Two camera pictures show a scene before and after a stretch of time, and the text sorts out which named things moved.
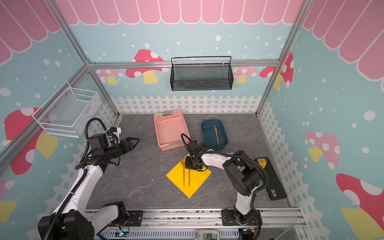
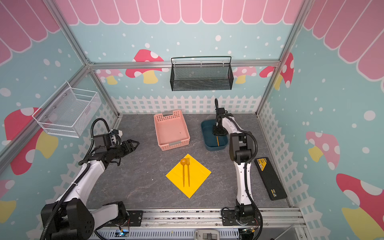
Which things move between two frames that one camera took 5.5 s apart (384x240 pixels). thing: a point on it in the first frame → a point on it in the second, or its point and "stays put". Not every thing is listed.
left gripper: x=130 y=147 stays put
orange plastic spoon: x=183 y=163 stays put
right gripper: x=192 y=163 → x=219 y=130
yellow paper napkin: x=197 y=178 stays put
